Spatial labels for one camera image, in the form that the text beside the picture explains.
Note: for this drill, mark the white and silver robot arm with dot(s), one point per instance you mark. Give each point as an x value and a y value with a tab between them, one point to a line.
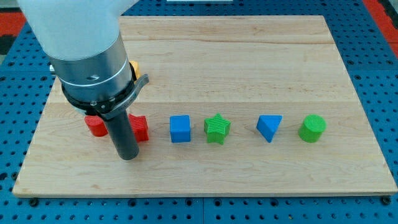
83	42

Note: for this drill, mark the yellow hexagon block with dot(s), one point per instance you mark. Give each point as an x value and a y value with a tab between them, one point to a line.
135	68

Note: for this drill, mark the blue cube block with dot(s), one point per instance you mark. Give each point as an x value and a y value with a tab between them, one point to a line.
180	128

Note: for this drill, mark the green star block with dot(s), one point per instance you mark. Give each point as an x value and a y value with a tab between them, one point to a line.
216	129

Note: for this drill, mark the light wooden board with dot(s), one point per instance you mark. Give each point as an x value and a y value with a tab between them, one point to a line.
238	66

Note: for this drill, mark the red star block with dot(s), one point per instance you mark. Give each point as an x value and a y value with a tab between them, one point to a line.
140	127

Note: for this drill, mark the blue triangle block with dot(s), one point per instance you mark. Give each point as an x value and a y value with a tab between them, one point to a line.
268	125

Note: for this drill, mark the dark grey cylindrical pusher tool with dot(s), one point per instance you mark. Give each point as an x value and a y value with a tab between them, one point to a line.
122	135

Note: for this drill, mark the black clamp with metal lever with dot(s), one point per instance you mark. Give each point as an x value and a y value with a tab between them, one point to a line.
116	105

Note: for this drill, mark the red cylinder block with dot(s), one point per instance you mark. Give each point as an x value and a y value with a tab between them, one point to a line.
96	126

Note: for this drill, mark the green cylinder block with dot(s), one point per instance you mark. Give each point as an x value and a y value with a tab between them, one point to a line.
312	128

